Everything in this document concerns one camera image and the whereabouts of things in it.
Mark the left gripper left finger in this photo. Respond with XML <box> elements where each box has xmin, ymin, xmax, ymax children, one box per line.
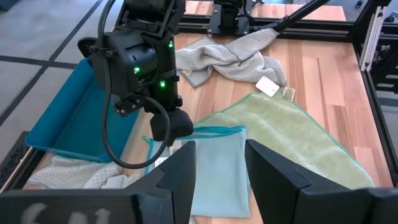
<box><xmin>0</xmin><ymin>139</ymin><xmax>197</xmax><ymax>224</ymax></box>

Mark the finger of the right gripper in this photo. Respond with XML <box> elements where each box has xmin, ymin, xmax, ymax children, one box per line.
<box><xmin>150</xmin><ymin>108</ymin><xmax>194</xmax><ymax>147</ymax></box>

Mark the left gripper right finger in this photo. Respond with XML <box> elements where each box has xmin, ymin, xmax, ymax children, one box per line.
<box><xmin>244</xmin><ymin>139</ymin><xmax>398</xmax><ymax>224</ymax></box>

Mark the green microfiber towel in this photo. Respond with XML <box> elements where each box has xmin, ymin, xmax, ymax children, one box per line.
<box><xmin>194</xmin><ymin>91</ymin><xmax>376</xmax><ymax>190</ymax></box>

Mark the grey waffle-weave towel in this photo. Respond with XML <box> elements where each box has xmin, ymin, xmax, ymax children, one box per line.
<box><xmin>175</xmin><ymin>28</ymin><xmax>287</xmax><ymax>88</ymax></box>

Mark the light blue microfiber towel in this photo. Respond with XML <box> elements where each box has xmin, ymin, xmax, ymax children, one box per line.
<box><xmin>143</xmin><ymin>125</ymin><xmax>251</xmax><ymax>218</ymax></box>

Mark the white waffle-weave towel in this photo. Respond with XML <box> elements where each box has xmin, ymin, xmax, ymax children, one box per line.
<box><xmin>27</xmin><ymin>154</ymin><xmax>146</xmax><ymax>190</ymax></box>

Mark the teal plastic bin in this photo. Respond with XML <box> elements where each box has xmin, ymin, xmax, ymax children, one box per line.
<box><xmin>24</xmin><ymin>57</ymin><xmax>141</xmax><ymax>163</ymax></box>

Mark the black perforated crate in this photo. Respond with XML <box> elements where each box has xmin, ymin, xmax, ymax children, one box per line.
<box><xmin>0</xmin><ymin>130</ymin><xmax>32</xmax><ymax>190</ymax></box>

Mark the white paper tag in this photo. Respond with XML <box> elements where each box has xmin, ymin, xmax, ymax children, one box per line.
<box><xmin>255</xmin><ymin>75</ymin><xmax>280</xmax><ymax>98</ymax></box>

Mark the small printed care label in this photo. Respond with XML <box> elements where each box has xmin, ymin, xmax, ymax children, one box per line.
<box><xmin>282</xmin><ymin>86</ymin><xmax>296</xmax><ymax>103</ymax></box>

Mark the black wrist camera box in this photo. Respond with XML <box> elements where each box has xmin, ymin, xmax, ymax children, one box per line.
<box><xmin>112</xmin><ymin>92</ymin><xmax>150</xmax><ymax>118</ymax></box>

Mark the looped black camera cable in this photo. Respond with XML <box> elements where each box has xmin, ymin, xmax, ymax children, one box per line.
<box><xmin>97</xmin><ymin>0</ymin><xmax>172</xmax><ymax>170</ymax></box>

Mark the black aluminium table frame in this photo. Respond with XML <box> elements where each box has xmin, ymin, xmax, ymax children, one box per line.
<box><xmin>114</xmin><ymin>0</ymin><xmax>398</xmax><ymax>187</ymax></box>

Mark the silver aluminium extrusion post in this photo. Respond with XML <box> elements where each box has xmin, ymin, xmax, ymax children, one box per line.
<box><xmin>359</xmin><ymin>6</ymin><xmax>383</xmax><ymax>72</ymax></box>

